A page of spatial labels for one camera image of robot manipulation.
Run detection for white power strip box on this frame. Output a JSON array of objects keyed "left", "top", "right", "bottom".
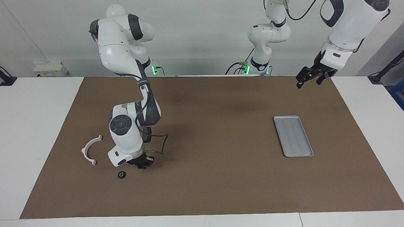
[{"left": 33, "top": 61, "right": 68, "bottom": 78}]

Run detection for blue crate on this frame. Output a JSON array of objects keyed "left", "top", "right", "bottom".
[{"left": 389, "top": 83, "right": 404, "bottom": 111}]

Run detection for white curved plastic bracket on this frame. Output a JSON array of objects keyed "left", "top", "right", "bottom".
[{"left": 81, "top": 135, "right": 103, "bottom": 166}]

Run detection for brown table mat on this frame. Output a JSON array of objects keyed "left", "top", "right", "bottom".
[{"left": 20, "top": 76, "right": 404, "bottom": 219}]

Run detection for silver metal tray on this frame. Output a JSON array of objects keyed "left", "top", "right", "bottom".
[{"left": 273, "top": 116, "right": 314, "bottom": 158}]

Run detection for black left base cables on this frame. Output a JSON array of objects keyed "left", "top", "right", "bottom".
[{"left": 225, "top": 47, "right": 255, "bottom": 75}]

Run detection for black table clamp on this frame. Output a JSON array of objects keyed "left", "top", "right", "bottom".
[{"left": 0, "top": 66, "right": 17, "bottom": 86}]

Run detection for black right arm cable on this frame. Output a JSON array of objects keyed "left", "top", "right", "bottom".
[{"left": 136, "top": 126, "right": 169, "bottom": 155}]

